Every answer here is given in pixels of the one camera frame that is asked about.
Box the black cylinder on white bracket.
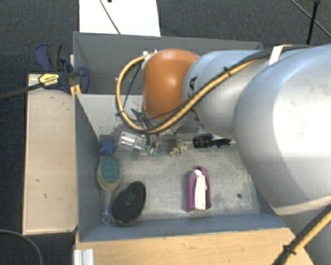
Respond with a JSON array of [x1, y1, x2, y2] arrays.
[[192, 132, 233, 149]]

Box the black oval brush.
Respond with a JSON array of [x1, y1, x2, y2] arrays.
[[111, 181, 147, 226]]

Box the blue star-shaped toy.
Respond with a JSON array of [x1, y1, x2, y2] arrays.
[[98, 137, 118, 156]]

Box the pale wood board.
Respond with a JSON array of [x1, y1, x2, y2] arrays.
[[22, 73, 79, 236]]

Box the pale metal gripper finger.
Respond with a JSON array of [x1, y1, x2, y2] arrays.
[[118, 131, 147, 151], [130, 147, 150, 158]]

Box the purple and white stapler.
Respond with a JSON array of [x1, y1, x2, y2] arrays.
[[185, 166, 213, 213]]

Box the green and yellow sponge brush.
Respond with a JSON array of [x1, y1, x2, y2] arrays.
[[97, 155, 122, 225]]

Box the grey metal bin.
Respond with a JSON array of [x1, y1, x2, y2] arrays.
[[72, 31, 291, 243]]

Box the small olive green lump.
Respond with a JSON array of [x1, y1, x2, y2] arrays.
[[169, 139, 189, 157]]

